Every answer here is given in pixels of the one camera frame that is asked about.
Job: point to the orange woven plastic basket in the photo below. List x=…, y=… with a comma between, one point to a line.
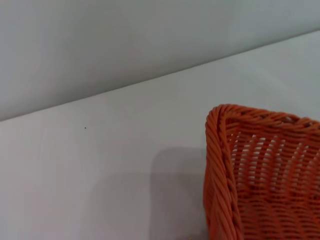
x=270, y=190

